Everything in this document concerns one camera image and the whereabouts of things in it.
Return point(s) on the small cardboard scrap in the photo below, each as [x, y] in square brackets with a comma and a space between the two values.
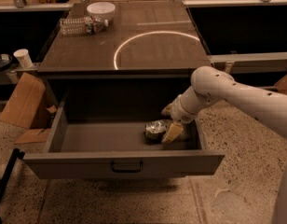
[33, 136]

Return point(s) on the black drawer handle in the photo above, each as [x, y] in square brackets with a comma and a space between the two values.
[127, 168]

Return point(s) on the black metal stand leg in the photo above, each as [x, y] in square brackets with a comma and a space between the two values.
[15, 155]

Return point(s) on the brown cardboard sheet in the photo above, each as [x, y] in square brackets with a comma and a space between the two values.
[30, 105]

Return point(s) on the dark grey counter cabinet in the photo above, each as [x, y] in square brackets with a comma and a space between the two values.
[139, 64]

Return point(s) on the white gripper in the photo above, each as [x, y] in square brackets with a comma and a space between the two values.
[181, 111]

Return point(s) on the silver green 7up can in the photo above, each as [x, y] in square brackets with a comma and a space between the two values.
[156, 129]

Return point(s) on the white bowl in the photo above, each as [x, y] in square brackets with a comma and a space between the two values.
[102, 10]

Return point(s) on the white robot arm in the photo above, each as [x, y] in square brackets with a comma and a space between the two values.
[250, 125]

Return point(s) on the white paper cup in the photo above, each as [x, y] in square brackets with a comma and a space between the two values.
[22, 55]

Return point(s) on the black round dish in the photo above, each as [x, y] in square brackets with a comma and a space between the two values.
[5, 61]

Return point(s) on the clear plastic water bottle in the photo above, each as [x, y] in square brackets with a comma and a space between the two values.
[83, 25]

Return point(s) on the grey open top drawer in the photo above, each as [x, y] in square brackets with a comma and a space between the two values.
[83, 144]

